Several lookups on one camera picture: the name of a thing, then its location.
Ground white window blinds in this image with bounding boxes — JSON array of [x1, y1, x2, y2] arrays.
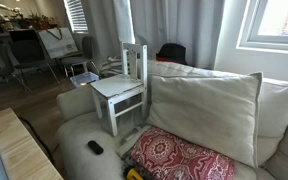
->
[[63, 0, 89, 34]]

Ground black floor cable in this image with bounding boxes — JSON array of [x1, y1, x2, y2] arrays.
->
[[17, 116, 56, 165]]

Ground white tote bag black handles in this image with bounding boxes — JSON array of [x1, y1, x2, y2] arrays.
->
[[38, 27, 79, 60]]

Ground small white wooden chair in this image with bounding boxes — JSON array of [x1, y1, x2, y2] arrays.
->
[[89, 41, 149, 137]]

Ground black hat red band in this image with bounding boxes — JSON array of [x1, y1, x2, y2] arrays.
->
[[155, 42, 189, 66]]

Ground clear plastic storage bin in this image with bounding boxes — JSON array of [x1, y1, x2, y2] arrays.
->
[[69, 71, 100, 88]]

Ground white window frame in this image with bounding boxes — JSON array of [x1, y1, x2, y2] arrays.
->
[[236, 0, 288, 53]]

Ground potted plants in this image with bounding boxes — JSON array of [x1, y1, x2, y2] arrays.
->
[[28, 13, 59, 30]]

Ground red patterned blanket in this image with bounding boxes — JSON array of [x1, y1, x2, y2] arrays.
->
[[130, 126, 236, 180]]

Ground light wooden table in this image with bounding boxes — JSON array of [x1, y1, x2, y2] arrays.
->
[[0, 107, 64, 180]]

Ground grey chair metal legs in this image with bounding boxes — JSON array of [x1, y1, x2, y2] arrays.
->
[[61, 35, 100, 78]]

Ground large beige pillow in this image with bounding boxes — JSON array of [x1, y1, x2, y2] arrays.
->
[[146, 71, 264, 169]]

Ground black remote control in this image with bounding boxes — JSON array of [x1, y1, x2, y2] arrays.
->
[[87, 140, 104, 155]]

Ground folded beige cloth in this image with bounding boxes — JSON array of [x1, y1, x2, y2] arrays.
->
[[115, 124, 152, 160]]

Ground beige fabric sofa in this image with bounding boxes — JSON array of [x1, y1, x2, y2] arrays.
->
[[55, 59, 288, 180]]

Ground yellow black tool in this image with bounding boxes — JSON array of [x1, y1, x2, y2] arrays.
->
[[123, 166, 144, 180]]

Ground grey curtain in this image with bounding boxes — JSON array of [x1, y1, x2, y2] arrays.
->
[[81, 0, 226, 70]]

